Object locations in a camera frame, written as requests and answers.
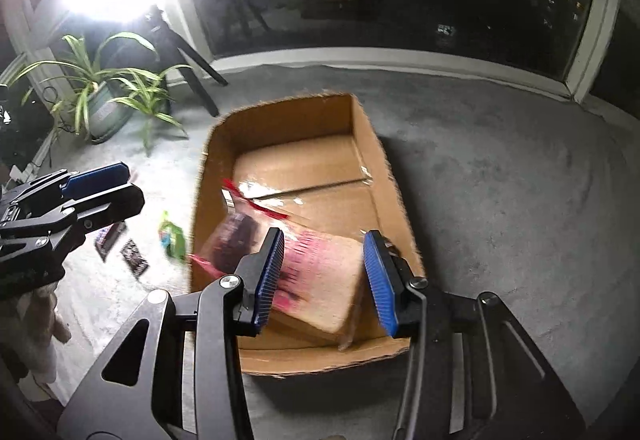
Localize bagged bread slice pink print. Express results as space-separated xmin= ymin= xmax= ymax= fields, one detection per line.
xmin=270 ymin=227 xmax=372 ymax=352

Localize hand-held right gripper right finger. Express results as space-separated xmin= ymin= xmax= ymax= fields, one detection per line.
xmin=362 ymin=229 xmax=586 ymax=440

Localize black tripod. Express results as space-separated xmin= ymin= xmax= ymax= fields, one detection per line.
xmin=135 ymin=5 xmax=229 ymax=117

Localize clear red-ended snack packet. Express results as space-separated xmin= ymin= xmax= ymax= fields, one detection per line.
xmin=192 ymin=177 xmax=292 ymax=282

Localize large green spider plant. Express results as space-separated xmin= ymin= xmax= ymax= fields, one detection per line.
xmin=9 ymin=33 xmax=193 ymax=123

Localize white window frame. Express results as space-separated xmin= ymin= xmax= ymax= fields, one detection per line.
xmin=0 ymin=0 xmax=640 ymax=105

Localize brown cardboard box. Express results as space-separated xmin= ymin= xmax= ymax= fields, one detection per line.
xmin=189 ymin=93 xmax=427 ymax=377

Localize grey-green plant pot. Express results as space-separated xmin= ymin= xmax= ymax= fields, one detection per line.
xmin=86 ymin=81 xmax=137 ymax=144

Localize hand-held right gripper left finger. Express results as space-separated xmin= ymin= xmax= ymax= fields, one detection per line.
xmin=57 ymin=226 xmax=286 ymax=440

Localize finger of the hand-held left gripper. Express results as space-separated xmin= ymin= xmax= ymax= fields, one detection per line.
xmin=0 ymin=183 xmax=146 ymax=272
xmin=0 ymin=162 xmax=132 ymax=222

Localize green candy packet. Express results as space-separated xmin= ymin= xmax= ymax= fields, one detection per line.
xmin=159 ymin=211 xmax=187 ymax=263

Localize small green spider plant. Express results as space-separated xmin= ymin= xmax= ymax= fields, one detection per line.
xmin=112 ymin=70 xmax=190 ymax=157

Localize dark printed snack packet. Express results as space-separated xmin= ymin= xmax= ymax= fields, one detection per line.
xmin=94 ymin=221 xmax=127 ymax=262
xmin=121 ymin=239 xmax=152 ymax=277

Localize person's left hand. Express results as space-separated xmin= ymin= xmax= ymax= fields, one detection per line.
xmin=10 ymin=283 xmax=72 ymax=388

